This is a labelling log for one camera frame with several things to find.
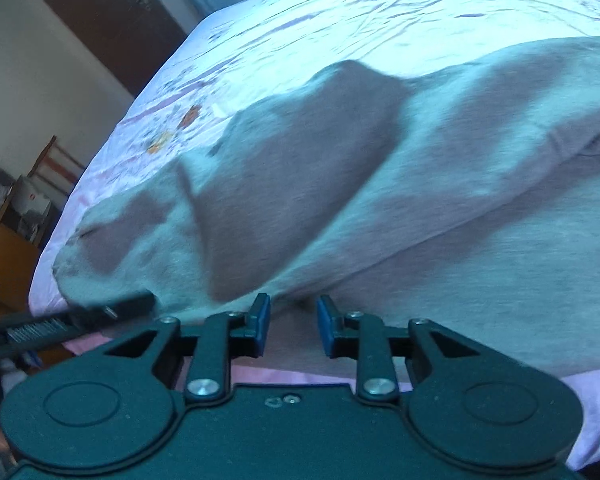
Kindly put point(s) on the dark brown wooden wardrobe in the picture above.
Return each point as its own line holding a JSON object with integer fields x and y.
{"x": 105, "y": 10}

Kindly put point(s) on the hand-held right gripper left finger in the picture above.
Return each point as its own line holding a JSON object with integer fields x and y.
{"x": 261, "y": 322}

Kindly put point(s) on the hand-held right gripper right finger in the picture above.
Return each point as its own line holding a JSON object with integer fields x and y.
{"x": 326, "y": 325}

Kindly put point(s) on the wooden chair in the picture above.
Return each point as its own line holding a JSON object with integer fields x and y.
{"x": 55, "y": 165}

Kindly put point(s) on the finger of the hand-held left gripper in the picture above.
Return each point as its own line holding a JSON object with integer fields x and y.
{"x": 125, "y": 306}

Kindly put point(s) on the floral pink bedsheet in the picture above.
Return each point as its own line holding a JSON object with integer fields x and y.
{"x": 280, "y": 35}

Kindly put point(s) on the yellow wooden cabinet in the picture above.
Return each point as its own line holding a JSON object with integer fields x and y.
{"x": 5, "y": 270}

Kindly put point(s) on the grey pants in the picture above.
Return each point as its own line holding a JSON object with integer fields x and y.
{"x": 330, "y": 185}

